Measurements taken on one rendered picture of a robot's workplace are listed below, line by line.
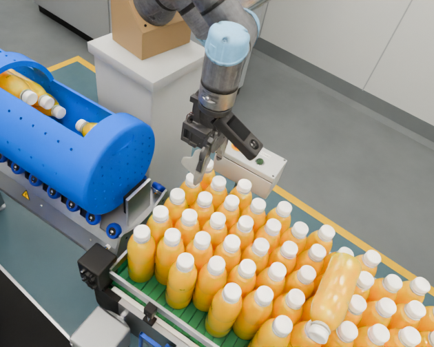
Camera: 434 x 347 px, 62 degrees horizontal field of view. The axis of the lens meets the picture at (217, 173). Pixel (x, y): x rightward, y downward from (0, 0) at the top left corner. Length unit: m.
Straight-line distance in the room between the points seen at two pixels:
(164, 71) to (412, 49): 2.48
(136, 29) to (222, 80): 0.67
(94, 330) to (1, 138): 0.55
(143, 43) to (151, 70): 0.09
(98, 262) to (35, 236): 1.31
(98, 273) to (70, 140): 0.33
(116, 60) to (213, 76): 0.70
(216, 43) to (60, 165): 0.51
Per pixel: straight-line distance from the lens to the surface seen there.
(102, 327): 1.06
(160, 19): 1.30
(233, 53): 0.66
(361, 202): 2.78
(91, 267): 0.97
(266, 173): 1.08
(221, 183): 1.00
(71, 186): 0.96
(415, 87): 3.53
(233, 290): 0.84
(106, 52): 1.38
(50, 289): 2.09
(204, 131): 0.78
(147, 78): 1.26
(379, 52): 3.50
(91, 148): 0.92
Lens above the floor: 1.86
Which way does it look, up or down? 47 degrees down
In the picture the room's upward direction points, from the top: 14 degrees clockwise
